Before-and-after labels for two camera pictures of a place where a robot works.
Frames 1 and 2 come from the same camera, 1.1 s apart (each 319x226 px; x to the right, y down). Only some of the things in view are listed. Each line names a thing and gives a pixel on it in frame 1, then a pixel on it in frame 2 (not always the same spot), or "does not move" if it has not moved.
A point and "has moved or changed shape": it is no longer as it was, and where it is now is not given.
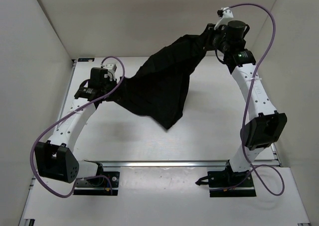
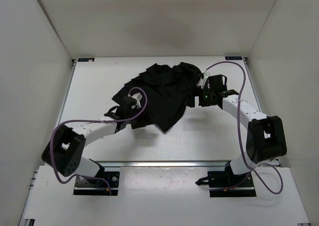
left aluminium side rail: (74, 65) does not move
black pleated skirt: (158, 88) has moved or changed shape
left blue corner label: (85, 59) does not move
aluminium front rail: (196, 164) does not move
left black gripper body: (109, 85) → (130, 114)
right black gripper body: (219, 45) → (205, 95)
